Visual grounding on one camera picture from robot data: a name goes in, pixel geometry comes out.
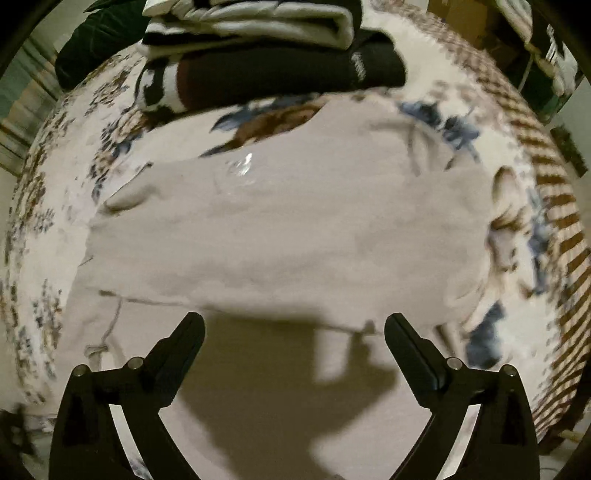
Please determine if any striped clothes pile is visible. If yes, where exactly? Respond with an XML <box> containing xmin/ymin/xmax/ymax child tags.
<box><xmin>495</xmin><ymin>0</ymin><xmax>579</xmax><ymax>97</ymax></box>

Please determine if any floral blanket bedspread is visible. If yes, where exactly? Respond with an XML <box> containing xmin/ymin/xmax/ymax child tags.
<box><xmin>1</xmin><ymin>1</ymin><xmax>590</xmax><ymax>435</ymax></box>

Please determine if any dark green pillow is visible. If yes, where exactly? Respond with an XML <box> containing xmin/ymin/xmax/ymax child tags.
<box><xmin>55</xmin><ymin>0</ymin><xmax>148</xmax><ymax>91</ymax></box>

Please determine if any light grey garment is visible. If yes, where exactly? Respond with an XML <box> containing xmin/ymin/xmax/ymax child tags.
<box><xmin>51</xmin><ymin>98</ymin><xmax>491</xmax><ymax>479</ymax></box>

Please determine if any grey white folded garment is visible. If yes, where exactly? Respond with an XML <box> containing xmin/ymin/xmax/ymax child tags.
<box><xmin>141</xmin><ymin>1</ymin><xmax>363</xmax><ymax>49</ymax></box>

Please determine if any black folded garment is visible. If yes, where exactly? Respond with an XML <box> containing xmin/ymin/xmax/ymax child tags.
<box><xmin>135</xmin><ymin>30</ymin><xmax>407</xmax><ymax>114</ymax></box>

